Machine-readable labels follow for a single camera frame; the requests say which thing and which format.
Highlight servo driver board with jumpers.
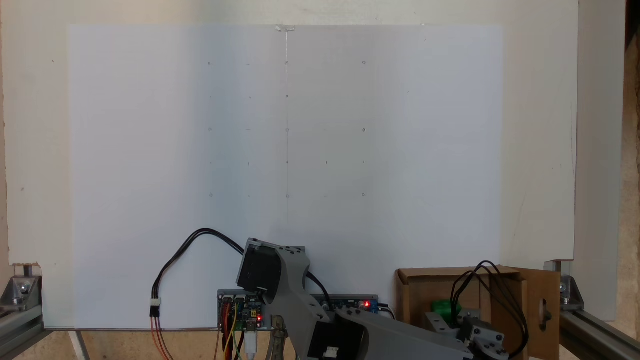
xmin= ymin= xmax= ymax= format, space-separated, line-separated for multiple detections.
xmin=217 ymin=290 xmax=266 ymax=331

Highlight green dice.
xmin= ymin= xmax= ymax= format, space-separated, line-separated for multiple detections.
xmin=431 ymin=299 xmax=465 ymax=327

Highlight grey board mounting plate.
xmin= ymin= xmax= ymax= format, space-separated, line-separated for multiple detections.
xmin=216 ymin=289 xmax=381 ymax=331

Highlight red and orange wires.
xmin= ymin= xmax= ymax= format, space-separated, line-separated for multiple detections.
xmin=150 ymin=315 xmax=176 ymax=360

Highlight large white paper sheet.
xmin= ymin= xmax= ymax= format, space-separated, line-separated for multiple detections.
xmin=67 ymin=24 xmax=505 ymax=331

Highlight metal corner bracket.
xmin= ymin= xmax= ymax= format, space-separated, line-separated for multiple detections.
xmin=544 ymin=260 xmax=585 ymax=312
xmin=0 ymin=264 xmax=43 ymax=313

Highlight blue power converter board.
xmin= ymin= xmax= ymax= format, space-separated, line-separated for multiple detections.
xmin=312 ymin=295 xmax=380 ymax=315

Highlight aluminium frame post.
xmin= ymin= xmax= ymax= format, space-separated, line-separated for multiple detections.
xmin=0 ymin=300 xmax=47 ymax=360
xmin=559 ymin=309 xmax=640 ymax=360

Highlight white usb cable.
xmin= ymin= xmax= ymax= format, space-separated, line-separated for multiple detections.
xmin=244 ymin=327 xmax=259 ymax=360

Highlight coloured jumper wires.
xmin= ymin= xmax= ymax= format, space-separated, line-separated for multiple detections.
xmin=220 ymin=300 xmax=248 ymax=360

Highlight open cardboard box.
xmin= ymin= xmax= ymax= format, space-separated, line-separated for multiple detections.
xmin=395 ymin=265 xmax=562 ymax=360

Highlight black cable with white connector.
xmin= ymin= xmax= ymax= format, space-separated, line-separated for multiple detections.
xmin=149 ymin=228 xmax=246 ymax=319

